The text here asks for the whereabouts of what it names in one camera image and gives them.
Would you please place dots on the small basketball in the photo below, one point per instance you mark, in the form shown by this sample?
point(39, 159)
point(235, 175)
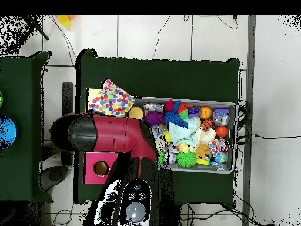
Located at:
point(206, 112)

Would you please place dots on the white baseball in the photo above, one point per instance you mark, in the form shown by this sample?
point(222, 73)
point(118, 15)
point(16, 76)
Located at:
point(171, 157)

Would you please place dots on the black upright panel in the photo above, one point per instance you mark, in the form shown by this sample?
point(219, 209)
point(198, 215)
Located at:
point(67, 98)

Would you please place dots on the tiger plush toy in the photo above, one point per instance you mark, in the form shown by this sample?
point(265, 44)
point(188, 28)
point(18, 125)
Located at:
point(207, 124)

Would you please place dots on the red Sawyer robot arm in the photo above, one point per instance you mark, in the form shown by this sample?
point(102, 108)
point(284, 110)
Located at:
point(117, 134)

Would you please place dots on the green spiky ball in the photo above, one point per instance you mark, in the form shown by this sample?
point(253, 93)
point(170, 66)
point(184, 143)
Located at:
point(186, 159)

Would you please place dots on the black rod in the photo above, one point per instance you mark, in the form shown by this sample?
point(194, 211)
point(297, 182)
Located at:
point(40, 30)

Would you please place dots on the green round object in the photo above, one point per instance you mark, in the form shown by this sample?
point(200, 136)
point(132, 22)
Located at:
point(1, 100)

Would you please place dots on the yellow object on floor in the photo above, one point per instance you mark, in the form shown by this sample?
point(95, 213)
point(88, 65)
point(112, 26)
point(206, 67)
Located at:
point(64, 21)

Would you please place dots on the orange ball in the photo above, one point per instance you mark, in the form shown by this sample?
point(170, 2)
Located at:
point(221, 131)

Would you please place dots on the wooden box with three holes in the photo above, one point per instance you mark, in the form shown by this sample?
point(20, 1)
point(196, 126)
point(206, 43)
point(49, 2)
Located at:
point(90, 174)

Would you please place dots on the blue bowl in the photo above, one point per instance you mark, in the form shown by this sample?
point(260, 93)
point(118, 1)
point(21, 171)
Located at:
point(7, 131)

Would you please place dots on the green spiky toy with eyes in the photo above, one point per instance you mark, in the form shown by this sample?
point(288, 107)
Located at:
point(161, 158)

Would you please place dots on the shallow mesh bin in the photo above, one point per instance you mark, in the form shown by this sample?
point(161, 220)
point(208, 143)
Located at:
point(200, 168)

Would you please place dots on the blue spiky ball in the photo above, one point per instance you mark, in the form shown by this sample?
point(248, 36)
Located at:
point(172, 117)

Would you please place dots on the light blue knitted cloth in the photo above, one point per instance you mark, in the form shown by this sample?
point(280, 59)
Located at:
point(181, 134)

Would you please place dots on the purple spiky ball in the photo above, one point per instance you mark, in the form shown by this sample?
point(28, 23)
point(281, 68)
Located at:
point(154, 118)

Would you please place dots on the dark green side tablecloth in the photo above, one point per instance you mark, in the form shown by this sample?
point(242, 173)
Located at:
point(21, 164)

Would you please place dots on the grey round base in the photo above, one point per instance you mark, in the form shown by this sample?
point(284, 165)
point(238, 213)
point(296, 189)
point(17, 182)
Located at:
point(55, 175)

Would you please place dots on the brown teddy bear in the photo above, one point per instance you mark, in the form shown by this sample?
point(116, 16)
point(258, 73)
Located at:
point(202, 151)

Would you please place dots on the polka dot cloth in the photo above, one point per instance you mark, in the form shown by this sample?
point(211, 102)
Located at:
point(112, 101)

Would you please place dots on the orange round sponge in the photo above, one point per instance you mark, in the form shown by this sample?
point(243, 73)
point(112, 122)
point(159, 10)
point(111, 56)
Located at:
point(136, 113)

